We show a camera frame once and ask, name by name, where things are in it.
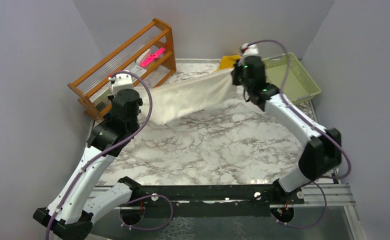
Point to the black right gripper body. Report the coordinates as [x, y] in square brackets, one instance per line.
[237, 76]

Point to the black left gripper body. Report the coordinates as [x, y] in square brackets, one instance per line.
[135, 126]

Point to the white terry towel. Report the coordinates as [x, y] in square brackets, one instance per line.
[179, 99]

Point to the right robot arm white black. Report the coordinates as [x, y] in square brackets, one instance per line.
[321, 151]

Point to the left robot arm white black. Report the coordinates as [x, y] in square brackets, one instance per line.
[65, 215]

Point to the yellow towel white trim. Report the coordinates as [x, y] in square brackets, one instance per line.
[227, 62]

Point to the green stapler box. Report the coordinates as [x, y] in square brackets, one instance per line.
[101, 95]

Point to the light green plastic basket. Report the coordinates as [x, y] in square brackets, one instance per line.
[286, 71]

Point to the ruler set clear package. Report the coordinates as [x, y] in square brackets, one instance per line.
[138, 70]

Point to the wooden shelf rack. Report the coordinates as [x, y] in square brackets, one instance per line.
[156, 34]

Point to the pink plastic tool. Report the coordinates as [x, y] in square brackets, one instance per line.
[148, 57]

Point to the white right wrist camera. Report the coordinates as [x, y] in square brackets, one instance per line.
[248, 49]

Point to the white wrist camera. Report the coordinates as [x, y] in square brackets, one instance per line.
[120, 82]
[248, 49]

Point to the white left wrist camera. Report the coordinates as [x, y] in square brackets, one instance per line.
[120, 82]

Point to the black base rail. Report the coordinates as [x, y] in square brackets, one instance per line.
[199, 201]

